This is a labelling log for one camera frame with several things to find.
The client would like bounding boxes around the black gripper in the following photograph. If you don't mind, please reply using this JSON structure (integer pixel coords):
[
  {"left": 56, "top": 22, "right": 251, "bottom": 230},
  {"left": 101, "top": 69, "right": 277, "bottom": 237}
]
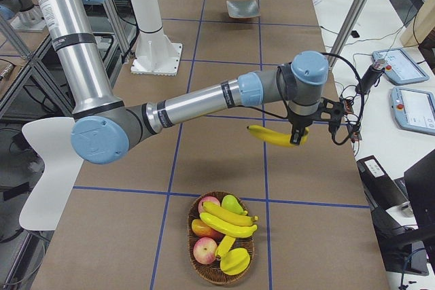
[{"left": 288, "top": 111, "right": 313, "bottom": 145}]

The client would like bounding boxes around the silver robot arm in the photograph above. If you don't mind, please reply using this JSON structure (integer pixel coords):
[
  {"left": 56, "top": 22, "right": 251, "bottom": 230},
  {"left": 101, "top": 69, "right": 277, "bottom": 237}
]
[{"left": 36, "top": 0, "right": 328, "bottom": 164}]

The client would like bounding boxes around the wicker fruit basket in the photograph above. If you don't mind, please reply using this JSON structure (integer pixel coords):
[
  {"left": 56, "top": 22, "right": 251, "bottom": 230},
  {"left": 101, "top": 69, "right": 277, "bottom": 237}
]
[{"left": 187, "top": 191, "right": 258, "bottom": 285}]

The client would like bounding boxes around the grey square plate orange rim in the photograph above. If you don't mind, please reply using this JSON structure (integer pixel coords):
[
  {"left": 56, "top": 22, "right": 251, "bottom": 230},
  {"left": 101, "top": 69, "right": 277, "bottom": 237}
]
[{"left": 226, "top": 0, "right": 260, "bottom": 19}]

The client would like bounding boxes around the green pear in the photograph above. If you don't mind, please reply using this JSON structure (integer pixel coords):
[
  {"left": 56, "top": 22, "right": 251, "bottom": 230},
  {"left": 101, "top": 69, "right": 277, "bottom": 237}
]
[{"left": 221, "top": 194, "right": 247, "bottom": 215}]

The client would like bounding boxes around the black water bottle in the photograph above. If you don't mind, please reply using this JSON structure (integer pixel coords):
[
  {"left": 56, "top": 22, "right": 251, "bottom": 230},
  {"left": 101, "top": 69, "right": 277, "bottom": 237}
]
[{"left": 355, "top": 59, "right": 386, "bottom": 95}]

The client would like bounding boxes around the red apple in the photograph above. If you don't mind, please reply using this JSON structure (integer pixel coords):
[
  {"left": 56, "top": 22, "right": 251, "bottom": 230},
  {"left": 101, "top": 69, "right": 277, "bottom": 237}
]
[{"left": 198, "top": 195, "right": 222, "bottom": 215}]

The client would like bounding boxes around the small black puck device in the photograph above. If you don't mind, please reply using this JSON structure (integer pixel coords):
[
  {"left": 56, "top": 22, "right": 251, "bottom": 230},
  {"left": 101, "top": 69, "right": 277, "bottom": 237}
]
[{"left": 351, "top": 30, "right": 360, "bottom": 38}]

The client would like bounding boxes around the near teach pendant tablet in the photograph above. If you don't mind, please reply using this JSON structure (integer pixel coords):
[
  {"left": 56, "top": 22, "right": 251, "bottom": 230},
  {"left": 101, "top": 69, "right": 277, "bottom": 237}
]
[{"left": 390, "top": 87, "right": 434, "bottom": 135}]

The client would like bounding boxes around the teach pendant tablet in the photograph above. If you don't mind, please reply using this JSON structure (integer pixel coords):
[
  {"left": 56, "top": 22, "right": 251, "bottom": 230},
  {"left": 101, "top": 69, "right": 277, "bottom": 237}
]
[
  {"left": 372, "top": 48, "right": 429, "bottom": 86},
  {"left": 390, "top": 87, "right": 434, "bottom": 135}
]

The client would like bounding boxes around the far teach pendant tablet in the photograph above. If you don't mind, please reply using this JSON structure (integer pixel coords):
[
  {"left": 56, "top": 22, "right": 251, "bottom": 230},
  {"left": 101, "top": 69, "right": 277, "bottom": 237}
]
[{"left": 372, "top": 48, "right": 429, "bottom": 86}]

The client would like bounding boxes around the black computer monitor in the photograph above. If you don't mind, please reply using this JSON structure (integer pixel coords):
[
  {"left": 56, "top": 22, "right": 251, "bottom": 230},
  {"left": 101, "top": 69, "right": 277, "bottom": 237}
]
[{"left": 404, "top": 150, "right": 434, "bottom": 228}]

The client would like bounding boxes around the small yellow banana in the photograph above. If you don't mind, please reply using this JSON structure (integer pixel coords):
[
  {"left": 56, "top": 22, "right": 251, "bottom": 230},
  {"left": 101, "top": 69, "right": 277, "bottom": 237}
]
[{"left": 215, "top": 235, "right": 236, "bottom": 260}]

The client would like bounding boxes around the orange red mango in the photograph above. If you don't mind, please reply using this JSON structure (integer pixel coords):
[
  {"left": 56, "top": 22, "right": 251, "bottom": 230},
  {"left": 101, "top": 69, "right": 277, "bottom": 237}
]
[{"left": 191, "top": 219, "right": 224, "bottom": 242}]

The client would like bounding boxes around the yellow starfruit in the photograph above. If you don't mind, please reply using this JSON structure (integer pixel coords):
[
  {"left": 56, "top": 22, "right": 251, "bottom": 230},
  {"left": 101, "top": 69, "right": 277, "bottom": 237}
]
[{"left": 220, "top": 248, "right": 251, "bottom": 276}]

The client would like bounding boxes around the pink peach apple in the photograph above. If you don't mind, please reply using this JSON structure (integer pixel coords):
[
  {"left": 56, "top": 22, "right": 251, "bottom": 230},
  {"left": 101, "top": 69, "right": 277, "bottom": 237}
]
[{"left": 193, "top": 237, "right": 218, "bottom": 265}]

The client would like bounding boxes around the white chair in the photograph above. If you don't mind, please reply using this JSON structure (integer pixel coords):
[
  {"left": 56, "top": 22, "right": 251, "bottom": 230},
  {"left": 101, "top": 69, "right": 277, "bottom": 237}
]
[{"left": 19, "top": 117, "right": 83, "bottom": 232}]

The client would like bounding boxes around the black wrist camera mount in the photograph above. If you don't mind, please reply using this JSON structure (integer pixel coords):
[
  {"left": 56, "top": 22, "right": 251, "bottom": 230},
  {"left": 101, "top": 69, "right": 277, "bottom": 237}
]
[{"left": 313, "top": 97, "right": 345, "bottom": 135}]

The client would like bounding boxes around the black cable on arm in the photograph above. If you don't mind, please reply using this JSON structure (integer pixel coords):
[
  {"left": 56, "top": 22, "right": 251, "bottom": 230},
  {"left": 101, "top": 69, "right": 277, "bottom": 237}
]
[{"left": 263, "top": 52, "right": 366, "bottom": 145}]

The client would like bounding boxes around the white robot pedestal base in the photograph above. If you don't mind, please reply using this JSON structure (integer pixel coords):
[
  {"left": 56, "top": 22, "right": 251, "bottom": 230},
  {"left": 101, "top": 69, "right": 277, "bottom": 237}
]
[{"left": 130, "top": 0, "right": 183, "bottom": 76}]

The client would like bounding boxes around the aluminium frame post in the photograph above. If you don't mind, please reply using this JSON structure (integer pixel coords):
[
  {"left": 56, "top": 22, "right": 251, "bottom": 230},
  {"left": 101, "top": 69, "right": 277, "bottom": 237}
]
[{"left": 330, "top": 0, "right": 367, "bottom": 55}]

